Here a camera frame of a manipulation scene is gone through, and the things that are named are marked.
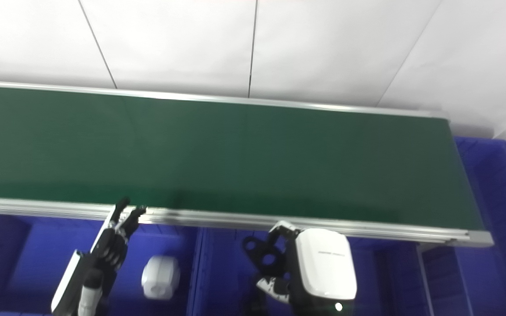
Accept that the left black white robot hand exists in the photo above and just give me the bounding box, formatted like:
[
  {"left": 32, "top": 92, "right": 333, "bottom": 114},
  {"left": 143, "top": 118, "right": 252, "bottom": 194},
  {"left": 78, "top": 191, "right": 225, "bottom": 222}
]
[{"left": 51, "top": 197, "right": 147, "bottom": 316}]

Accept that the black flanged machine part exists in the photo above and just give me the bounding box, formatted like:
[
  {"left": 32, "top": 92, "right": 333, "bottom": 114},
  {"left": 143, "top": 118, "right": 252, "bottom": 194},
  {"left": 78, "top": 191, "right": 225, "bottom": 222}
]
[{"left": 242, "top": 235, "right": 286, "bottom": 278}]

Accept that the white cylindrical plastic part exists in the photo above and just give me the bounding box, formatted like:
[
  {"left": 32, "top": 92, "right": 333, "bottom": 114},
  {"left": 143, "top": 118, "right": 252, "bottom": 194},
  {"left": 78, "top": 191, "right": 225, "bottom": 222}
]
[{"left": 141, "top": 255, "right": 181, "bottom": 300}]

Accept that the green conveyor belt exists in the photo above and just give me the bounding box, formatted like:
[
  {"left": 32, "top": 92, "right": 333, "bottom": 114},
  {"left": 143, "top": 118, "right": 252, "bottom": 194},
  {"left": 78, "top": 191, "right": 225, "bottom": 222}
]
[{"left": 0, "top": 80, "right": 494, "bottom": 247}]

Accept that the blue plastic bin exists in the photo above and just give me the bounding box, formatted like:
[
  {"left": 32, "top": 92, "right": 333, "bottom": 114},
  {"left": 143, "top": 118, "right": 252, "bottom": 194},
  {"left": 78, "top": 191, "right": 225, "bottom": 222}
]
[
  {"left": 192, "top": 226, "right": 434, "bottom": 316},
  {"left": 420, "top": 136, "right": 506, "bottom": 316},
  {"left": 0, "top": 214, "right": 203, "bottom": 316}
]

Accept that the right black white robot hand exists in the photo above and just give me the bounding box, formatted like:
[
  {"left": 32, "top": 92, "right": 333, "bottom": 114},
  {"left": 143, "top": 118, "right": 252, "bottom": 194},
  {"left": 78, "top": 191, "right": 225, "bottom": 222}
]
[{"left": 255, "top": 221, "right": 358, "bottom": 310}]

